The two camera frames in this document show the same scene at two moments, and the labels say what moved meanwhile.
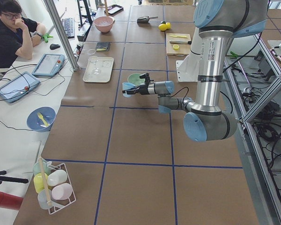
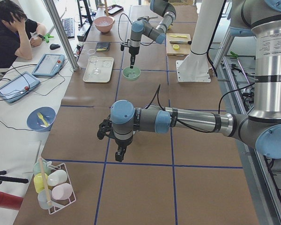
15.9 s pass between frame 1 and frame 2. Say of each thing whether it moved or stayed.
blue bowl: stayed
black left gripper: moved
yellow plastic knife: stayed
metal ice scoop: stayed
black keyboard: stayed
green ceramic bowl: moved
